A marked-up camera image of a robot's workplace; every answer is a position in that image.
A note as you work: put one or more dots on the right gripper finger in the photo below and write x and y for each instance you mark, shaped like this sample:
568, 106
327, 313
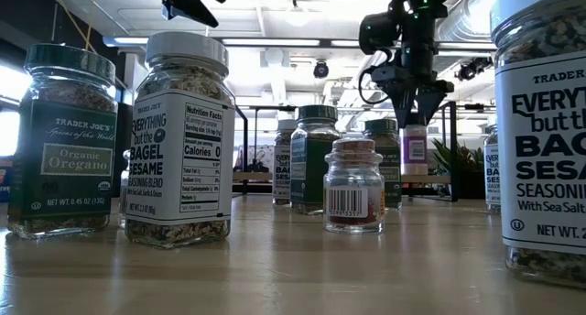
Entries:
428, 105
405, 104

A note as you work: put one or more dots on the purple-label jar black lid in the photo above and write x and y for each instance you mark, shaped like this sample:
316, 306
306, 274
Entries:
415, 150

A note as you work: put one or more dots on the green-lid glass spice jar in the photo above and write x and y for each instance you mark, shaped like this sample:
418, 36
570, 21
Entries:
311, 168
393, 177

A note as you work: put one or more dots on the bagel seasoning jar white lid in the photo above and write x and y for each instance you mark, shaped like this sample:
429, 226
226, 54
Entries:
492, 177
178, 168
283, 168
545, 168

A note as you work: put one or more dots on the oregano jar green lid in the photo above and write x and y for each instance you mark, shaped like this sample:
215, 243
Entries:
64, 168

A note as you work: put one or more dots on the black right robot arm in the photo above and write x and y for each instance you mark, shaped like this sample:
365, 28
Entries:
419, 26

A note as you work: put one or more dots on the black ceiling spotlight cluster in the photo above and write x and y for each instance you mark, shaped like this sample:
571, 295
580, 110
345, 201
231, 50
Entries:
474, 68

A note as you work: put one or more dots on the ceiling light strip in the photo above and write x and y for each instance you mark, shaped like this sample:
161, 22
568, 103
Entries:
128, 41
464, 46
345, 44
270, 42

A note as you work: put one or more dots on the succulent plant in black pot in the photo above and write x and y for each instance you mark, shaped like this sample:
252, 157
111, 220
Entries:
469, 177

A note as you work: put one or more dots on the bright window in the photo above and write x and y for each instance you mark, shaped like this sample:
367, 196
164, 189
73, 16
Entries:
9, 132

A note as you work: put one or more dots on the blue plastic wrap box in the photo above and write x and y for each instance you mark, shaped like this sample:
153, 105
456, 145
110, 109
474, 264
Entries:
4, 177

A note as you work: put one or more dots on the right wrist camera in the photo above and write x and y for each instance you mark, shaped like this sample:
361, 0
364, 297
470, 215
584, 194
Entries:
383, 74

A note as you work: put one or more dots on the black background camera stand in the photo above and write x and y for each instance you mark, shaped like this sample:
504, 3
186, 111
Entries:
474, 107

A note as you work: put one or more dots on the silver ventilation duct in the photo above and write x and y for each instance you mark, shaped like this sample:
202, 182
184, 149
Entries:
471, 22

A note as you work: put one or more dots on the black round ceiling camera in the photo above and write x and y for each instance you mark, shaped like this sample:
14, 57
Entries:
321, 70

